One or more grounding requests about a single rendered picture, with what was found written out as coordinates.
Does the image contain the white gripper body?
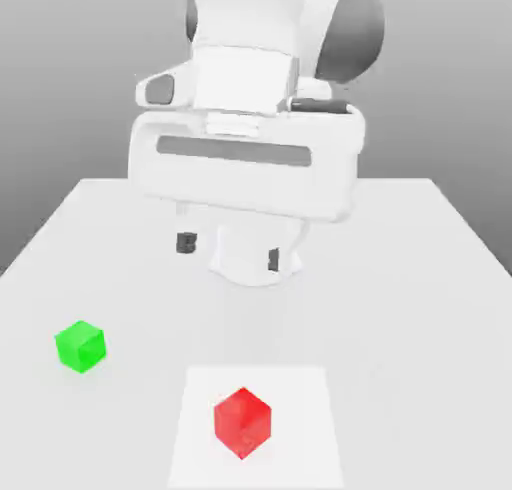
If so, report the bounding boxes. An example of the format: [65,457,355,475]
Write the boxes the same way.
[127,106,366,224]

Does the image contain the small green cube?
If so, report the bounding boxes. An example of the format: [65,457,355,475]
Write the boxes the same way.
[54,319,108,375]

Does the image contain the small red cube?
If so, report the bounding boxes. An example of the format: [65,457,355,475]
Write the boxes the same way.
[213,386,273,461]

